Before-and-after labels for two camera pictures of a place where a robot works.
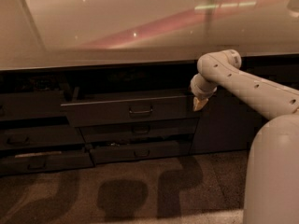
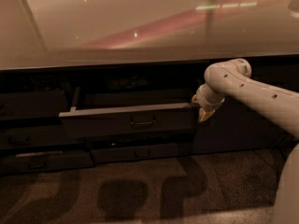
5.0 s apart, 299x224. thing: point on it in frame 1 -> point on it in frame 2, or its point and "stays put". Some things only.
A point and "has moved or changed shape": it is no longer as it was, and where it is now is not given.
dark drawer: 47,161 stays put
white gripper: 202,92 -> 206,104
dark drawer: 32,105 stays put
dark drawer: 128,110 has moved or changed shape
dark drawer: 46,135 stays put
